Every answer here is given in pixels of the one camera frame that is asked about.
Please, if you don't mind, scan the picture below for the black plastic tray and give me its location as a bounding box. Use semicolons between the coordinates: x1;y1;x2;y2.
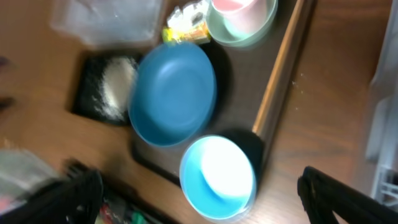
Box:
66;50;142;126

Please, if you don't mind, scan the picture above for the grey dishwasher rack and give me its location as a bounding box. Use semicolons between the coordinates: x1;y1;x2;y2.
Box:
365;0;397;210

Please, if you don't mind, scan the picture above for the mint green bowl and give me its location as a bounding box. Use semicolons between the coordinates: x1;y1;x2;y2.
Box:
206;0;278;48

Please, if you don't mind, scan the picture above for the crumpled white tissue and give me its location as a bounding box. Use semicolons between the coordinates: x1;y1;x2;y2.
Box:
167;0;210;32

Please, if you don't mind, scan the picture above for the light blue bowl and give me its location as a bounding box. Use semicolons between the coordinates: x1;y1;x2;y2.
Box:
179;135;257;223

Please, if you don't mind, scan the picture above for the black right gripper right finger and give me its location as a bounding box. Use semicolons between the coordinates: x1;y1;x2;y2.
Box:
297;166;397;224

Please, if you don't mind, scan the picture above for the yellow snack wrapper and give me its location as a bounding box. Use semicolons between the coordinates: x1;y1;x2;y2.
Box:
162;22;211;45

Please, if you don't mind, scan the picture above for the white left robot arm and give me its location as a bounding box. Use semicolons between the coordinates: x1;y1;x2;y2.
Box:
1;149;59;214

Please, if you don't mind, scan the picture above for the wooden chopstick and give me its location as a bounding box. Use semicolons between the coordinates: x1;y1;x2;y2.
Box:
252;0;305;136

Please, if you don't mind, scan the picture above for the pink cup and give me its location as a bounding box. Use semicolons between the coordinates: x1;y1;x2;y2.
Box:
211;0;270;34

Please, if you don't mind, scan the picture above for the pile of rice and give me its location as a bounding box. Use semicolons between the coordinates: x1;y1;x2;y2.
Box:
92;56;137;123

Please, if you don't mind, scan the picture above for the clear plastic bin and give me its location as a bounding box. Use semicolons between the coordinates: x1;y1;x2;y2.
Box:
50;0;165;47

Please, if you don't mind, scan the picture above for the brown serving tray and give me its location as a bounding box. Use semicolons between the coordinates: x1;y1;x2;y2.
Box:
131;1;317;185

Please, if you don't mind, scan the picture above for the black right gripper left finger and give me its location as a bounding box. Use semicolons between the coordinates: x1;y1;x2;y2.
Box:
1;169;103;224

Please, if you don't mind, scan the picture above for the dark blue plate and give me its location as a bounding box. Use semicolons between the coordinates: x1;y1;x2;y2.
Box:
129;42;217;147

